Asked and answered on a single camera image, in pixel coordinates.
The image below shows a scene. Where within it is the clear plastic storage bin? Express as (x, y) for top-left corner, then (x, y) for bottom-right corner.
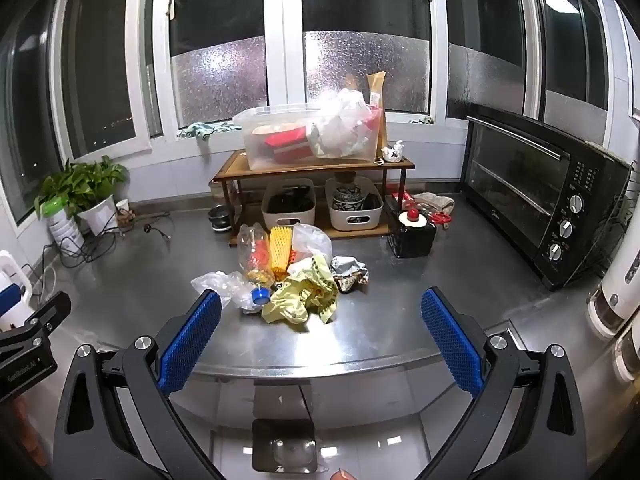
(232, 102), (387, 172)

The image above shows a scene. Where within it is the bundle of white plastic bags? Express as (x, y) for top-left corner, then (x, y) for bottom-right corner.
(307, 87), (375, 158)

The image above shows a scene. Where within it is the white plant pot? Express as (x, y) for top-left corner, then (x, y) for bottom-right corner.
(77, 195), (120, 237)

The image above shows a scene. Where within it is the black toaster oven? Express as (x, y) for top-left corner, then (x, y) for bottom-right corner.
(460, 114), (632, 291)

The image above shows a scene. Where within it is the black box with red knob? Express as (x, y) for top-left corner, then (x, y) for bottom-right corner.
(389, 209), (437, 259)

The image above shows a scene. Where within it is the black cable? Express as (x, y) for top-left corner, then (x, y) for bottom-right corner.
(42, 212), (173, 271)

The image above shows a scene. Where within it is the patterned bowl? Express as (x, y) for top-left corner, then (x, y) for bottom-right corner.
(334, 185), (369, 208)

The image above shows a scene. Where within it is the white storage basket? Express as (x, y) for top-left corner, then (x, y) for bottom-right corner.
(261, 179), (317, 231)
(325, 177), (385, 232)

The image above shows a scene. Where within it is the green potted plant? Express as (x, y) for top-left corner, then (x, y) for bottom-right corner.
(34, 156), (128, 221)

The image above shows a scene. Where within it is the yellow plastic bag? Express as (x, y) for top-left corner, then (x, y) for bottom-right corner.
(261, 255), (340, 326)

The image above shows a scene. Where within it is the white plastic bag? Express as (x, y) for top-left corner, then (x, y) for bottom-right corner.
(291, 223), (333, 266)

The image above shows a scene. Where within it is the steel bowl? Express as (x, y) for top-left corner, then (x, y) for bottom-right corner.
(207, 205), (234, 233)

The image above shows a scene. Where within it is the clear plastic bag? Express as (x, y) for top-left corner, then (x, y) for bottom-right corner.
(191, 270), (261, 316)

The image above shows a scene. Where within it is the wooden shelf rack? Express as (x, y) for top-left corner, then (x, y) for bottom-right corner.
(210, 149), (416, 248)

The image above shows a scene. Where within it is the clear plastic bottle orange label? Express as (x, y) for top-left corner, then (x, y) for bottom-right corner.
(236, 222), (277, 307)

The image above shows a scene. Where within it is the white canister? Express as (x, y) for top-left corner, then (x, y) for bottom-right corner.
(586, 240), (640, 341)
(612, 320), (640, 386)

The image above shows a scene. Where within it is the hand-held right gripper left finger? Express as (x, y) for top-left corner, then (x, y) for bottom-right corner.
(52, 289), (226, 480)

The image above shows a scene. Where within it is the teal cloth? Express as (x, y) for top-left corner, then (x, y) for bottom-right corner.
(177, 121), (243, 142)

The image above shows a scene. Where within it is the brown paper bag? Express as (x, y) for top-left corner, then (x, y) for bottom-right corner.
(366, 71), (390, 153)

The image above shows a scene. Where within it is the glass jar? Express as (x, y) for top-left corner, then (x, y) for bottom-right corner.
(209, 180), (235, 207)

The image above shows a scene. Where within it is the white framed window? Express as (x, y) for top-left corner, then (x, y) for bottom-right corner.
(285, 0), (448, 121)
(152, 0), (296, 133)
(445, 0), (546, 121)
(50, 0), (153, 161)

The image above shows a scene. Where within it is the white plastic object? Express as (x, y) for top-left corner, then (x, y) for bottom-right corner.
(0, 250), (34, 331)

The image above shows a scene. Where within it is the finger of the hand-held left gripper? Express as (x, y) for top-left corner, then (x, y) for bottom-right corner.
(0, 284), (25, 318)
(20, 290), (72, 335)

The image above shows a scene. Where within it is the beige cloth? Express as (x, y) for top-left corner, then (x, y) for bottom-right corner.
(412, 192), (456, 213)

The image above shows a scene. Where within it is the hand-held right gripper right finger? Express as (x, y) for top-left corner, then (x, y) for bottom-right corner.
(415, 287), (588, 480)

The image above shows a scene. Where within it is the aluminium foil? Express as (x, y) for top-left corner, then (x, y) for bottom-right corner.
(330, 255), (371, 295)

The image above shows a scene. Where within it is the yellow foam fruit net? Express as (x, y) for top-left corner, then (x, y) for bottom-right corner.
(270, 226), (294, 281)

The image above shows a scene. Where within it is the white bottle with green cap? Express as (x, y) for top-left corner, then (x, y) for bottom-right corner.
(42, 199), (86, 258)

